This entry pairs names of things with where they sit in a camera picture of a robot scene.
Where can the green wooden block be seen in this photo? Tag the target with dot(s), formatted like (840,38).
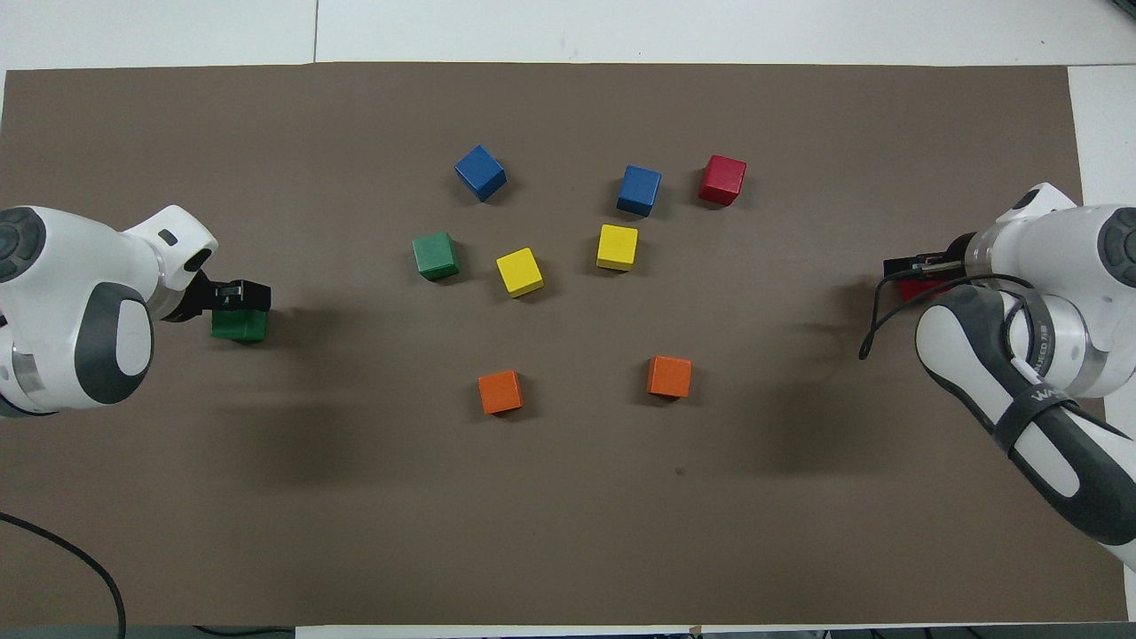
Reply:
(436,256)
(240,327)

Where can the red wooden block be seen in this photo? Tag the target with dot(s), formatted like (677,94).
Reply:
(919,290)
(722,180)

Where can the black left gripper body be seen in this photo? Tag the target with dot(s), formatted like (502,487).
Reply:
(193,297)

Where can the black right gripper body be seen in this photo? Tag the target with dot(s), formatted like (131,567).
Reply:
(957,257)

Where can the orange wooden block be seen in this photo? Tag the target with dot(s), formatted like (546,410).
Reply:
(500,391)
(669,376)

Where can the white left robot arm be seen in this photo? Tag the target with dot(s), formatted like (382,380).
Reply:
(62,302)

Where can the brown table mat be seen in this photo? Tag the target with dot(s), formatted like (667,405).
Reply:
(568,497)

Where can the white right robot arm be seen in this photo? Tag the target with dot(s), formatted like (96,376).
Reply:
(1047,240)

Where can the yellow wooden block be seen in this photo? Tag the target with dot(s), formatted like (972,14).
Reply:
(519,271)
(617,247)

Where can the blue wooden block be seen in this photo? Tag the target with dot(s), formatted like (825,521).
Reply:
(480,172)
(639,190)

